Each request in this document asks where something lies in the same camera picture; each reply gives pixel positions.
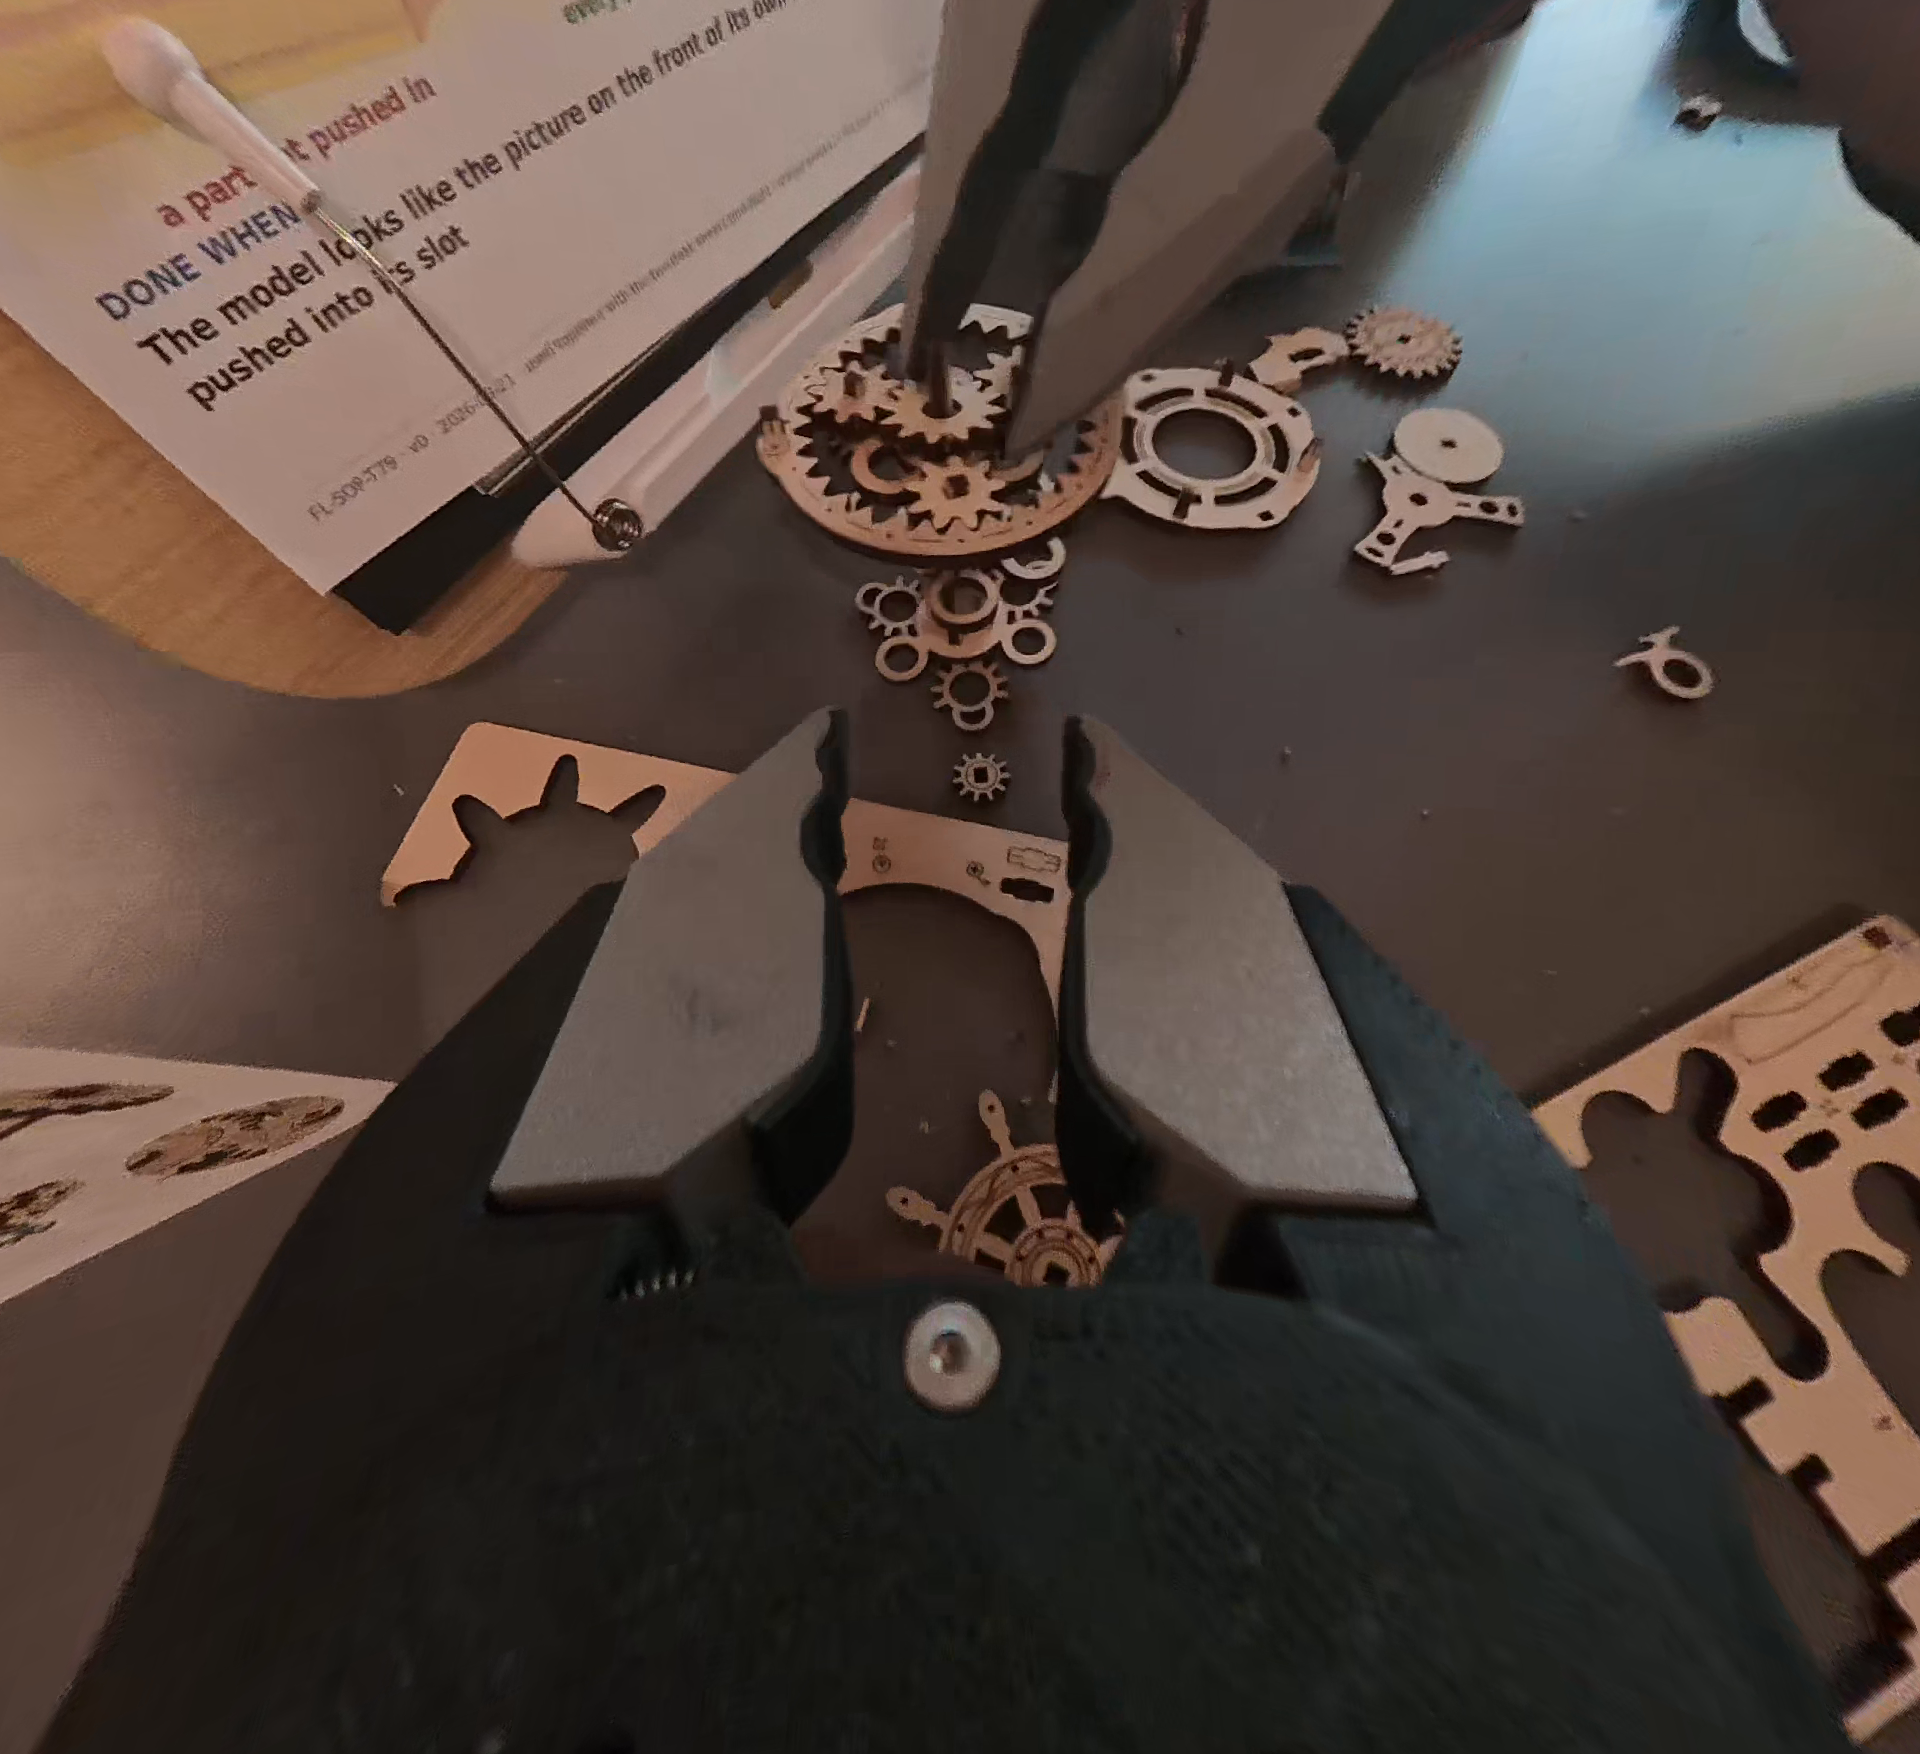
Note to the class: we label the round wooden frame part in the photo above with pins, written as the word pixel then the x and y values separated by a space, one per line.
pixel 1155 494

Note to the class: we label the wooden disc part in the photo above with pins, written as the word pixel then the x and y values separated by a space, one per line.
pixel 1471 456

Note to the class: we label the large wooden gear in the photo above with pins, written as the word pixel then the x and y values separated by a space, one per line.
pixel 1424 351

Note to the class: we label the paper instruction leaflet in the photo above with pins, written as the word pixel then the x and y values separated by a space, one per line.
pixel 345 1087

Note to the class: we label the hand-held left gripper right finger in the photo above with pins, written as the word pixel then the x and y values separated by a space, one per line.
pixel 1245 1034

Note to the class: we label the tiny wooden gear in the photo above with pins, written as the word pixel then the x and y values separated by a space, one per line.
pixel 969 766

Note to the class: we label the punched-out wooden part sheet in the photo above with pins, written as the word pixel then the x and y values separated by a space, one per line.
pixel 1846 974

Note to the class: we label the person's right forearm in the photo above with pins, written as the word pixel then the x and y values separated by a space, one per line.
pixel 1859 28

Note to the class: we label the printed task sheet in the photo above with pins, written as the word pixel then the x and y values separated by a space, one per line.
pixel 525 211

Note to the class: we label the jagged wooden sheet strip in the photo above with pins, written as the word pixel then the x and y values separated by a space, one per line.
pixel 600 808

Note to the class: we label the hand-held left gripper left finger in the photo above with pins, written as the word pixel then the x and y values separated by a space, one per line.
pixel 675 1019

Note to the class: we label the wooden gear model assembly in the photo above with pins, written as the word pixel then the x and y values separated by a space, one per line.
pixel 794 465

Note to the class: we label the wooden lever part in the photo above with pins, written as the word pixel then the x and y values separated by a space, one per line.
pixel 1401 533

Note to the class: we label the small wooden loop part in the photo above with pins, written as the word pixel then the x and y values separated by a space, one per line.
pixel 1646 655

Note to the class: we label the wooden ship wheel part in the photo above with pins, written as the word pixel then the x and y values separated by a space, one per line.
pixel 990 1205

